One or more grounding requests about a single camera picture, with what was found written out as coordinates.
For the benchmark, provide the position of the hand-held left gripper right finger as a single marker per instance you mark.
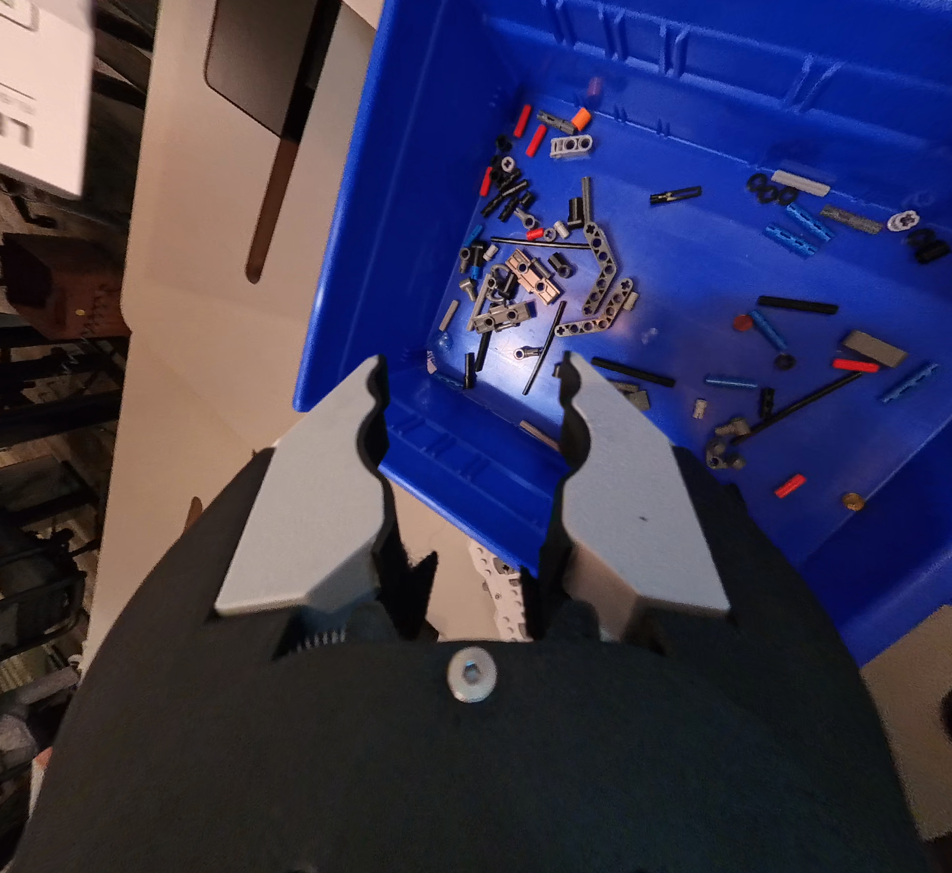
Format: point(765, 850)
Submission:
point(632, 516)

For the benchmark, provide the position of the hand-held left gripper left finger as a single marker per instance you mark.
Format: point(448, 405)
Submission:
point(312, 501)

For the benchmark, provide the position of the blue storage bin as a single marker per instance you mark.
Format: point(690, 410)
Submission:
point(706, 256)

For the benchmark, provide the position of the pile of small brick pieces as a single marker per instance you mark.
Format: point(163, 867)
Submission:
point(535, 271)

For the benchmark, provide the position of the instruction booklet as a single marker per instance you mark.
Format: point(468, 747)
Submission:
point(44, 70)

